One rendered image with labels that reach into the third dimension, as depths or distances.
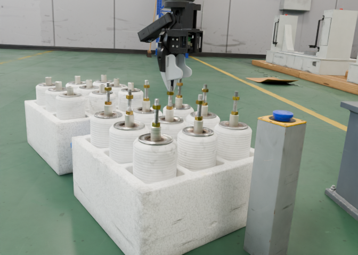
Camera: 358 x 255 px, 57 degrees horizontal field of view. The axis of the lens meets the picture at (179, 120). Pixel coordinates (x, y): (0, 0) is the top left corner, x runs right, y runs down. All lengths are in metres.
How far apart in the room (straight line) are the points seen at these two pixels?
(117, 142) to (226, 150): 0.27
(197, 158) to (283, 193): 0.20
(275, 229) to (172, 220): 0.22
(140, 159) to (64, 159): 0.51
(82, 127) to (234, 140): 0.54
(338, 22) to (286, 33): 1.35
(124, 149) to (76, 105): 0.42
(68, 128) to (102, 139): 0.27
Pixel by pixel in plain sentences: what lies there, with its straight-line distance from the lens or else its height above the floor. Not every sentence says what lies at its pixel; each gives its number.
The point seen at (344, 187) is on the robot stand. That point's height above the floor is 0.06.
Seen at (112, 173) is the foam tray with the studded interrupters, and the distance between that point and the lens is 0.75.
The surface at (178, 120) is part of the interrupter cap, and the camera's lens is 0.85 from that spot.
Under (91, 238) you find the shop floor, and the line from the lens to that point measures 0.85.
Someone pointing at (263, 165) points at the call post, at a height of 0.22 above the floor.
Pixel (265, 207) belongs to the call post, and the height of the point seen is 0.13.
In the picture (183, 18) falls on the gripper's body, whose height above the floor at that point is 0.51.
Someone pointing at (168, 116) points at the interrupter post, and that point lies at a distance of 0.85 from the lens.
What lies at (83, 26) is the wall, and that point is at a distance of 7.22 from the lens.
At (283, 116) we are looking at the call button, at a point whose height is 0.32.
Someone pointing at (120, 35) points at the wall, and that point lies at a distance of 7.16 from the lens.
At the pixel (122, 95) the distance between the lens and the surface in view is 1.25.
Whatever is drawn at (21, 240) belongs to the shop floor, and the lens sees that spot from 0.88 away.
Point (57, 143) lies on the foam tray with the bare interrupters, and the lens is 1.13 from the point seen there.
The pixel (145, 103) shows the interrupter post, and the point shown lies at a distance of 0.95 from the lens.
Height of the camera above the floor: 0.48
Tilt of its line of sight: 15 degrees down
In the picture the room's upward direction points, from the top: 3 degrees clockwise
